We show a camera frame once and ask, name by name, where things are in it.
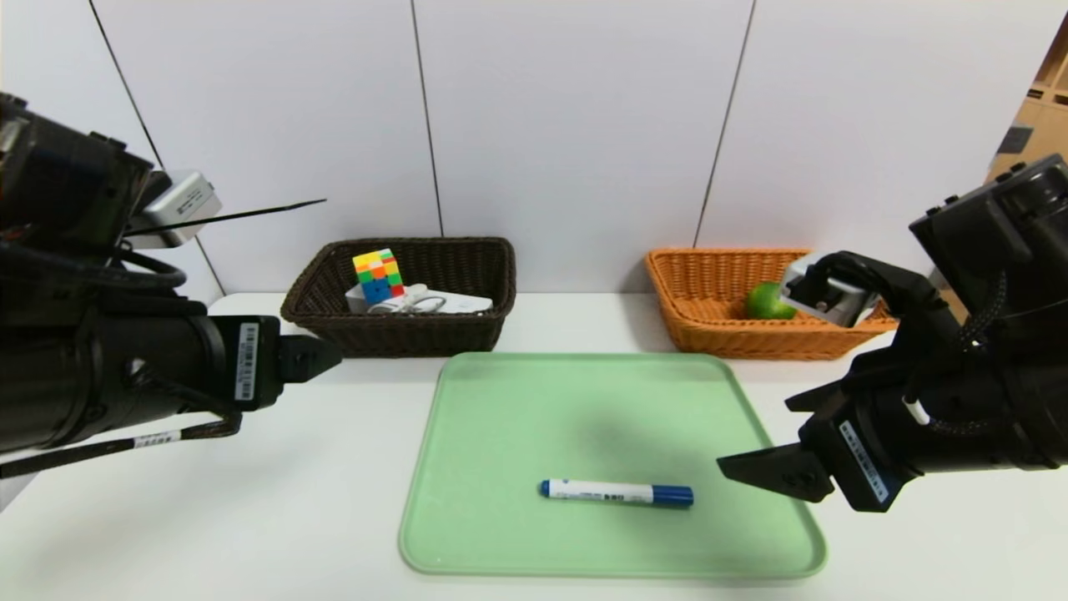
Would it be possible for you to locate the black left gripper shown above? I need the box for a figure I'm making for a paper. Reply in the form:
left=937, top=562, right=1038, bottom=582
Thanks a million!
left=107, top=314, right=344, bottom=431

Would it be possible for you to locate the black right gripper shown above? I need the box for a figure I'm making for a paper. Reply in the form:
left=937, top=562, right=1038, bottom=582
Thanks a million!
left=715, top=361, right=1014, bottom=513

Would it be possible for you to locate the colourful puzzle cube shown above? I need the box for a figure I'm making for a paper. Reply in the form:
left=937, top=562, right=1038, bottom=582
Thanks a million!
left=351, top=248, right=406, bottom=306

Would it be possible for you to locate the green lime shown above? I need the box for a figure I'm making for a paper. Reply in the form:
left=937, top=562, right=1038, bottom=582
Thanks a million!
left=744, top=281, right=798, bottom=321

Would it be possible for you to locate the white power strip with cord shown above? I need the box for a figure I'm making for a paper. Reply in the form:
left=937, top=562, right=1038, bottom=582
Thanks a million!
left=345, top=283, right=494, bottom=316

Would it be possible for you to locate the white marker with blue cap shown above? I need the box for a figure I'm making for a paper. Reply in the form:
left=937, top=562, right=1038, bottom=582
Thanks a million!
left=539, top=478, right=696, bottom=508

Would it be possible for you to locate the dark brown wicker basket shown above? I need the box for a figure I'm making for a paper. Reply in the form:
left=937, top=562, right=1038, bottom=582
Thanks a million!
left=280, top=237, right=516, bottom=358

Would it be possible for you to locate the orange wicker basket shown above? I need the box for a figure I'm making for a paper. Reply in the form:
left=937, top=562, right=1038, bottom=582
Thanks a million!
left=644, top=247, right=904, bottom=361

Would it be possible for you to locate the light green plastic tray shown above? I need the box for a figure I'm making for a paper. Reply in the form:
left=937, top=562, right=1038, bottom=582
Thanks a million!
left=397, top=351, right=829, bottom=580

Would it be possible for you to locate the light wooden cabinet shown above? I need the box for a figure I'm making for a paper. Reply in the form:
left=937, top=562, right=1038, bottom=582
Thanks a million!
left=989, top=21, right=1068, bottom=180

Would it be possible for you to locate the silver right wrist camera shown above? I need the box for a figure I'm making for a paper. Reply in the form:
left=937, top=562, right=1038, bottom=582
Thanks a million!
left=779, top=253, right=879, bottom=328

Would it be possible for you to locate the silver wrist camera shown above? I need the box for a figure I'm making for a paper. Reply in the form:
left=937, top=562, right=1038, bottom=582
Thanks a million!
left=123, top=171, right=224, bottom=250
left=779, top=253, right=879, bottom=328

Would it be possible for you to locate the thin black cable tie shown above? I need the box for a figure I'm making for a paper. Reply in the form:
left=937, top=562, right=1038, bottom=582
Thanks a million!
left=125, top=199, right=328, bottom=237

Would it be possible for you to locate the braided cable with white label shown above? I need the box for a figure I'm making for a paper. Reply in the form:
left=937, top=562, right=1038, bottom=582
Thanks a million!
left=0, top=412, right=244, bottom=481

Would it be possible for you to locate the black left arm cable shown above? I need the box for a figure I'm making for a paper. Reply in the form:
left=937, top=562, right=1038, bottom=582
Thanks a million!
left=0, top=240, right=189, bottom=291

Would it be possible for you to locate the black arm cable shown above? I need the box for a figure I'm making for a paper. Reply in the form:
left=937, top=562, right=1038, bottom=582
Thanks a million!
left=0, top=240, right=189, bottom=291
left=814, top=250, right=1012, bottom=439

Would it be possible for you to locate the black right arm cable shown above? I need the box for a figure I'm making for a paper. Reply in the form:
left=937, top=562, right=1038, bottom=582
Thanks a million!
left=814, top=250, right=1012, bottom=439

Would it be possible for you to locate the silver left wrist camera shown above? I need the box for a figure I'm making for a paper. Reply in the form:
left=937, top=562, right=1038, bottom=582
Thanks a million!
left=123, top=171, right=224, bottom=250

